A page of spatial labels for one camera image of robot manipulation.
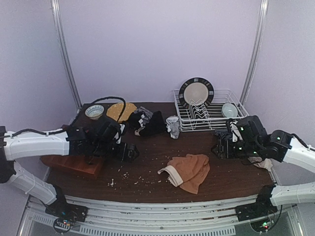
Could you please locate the right metal corner post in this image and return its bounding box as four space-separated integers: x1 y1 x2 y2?
240 0 269 105

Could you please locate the black underwear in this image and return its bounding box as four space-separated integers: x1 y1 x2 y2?
127 111 167 137

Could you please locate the light green bowl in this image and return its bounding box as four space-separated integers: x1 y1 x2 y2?
221 103 238 118

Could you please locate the white wire dish rack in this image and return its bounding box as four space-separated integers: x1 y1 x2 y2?
173 89 249 132

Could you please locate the blue striped underwear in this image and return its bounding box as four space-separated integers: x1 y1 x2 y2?
215 128 231 140

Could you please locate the black rimmed beige plate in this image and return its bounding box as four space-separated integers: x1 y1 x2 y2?
178 77 214 109

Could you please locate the metal corner post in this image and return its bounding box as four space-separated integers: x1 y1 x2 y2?
240 0 269 105
51 0 82 109

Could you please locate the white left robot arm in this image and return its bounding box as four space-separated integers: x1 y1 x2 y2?
0 117 139 220

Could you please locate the blue patterned bowl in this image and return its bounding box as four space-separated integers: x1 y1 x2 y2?
85 105 104 120

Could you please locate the grey underwear pile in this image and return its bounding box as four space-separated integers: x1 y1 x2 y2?
133 106 153 127

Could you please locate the grey white underwear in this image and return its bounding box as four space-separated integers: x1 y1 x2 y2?
166 116 180 139

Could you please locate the left metal corner post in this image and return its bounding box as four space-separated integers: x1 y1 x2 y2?
51 0 82 109

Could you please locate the pink beige underwear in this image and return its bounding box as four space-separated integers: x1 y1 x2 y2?
248 157 273 172

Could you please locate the brown wooden organizer box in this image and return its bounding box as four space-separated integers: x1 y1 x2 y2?
39 124 104 179

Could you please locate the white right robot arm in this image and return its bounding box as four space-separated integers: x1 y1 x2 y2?
212 115 315 221

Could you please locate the tan brown boxer underwear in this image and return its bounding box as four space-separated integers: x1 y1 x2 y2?
157 154 210 195

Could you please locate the metal front rail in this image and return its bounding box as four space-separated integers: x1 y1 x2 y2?
17 195 307 236

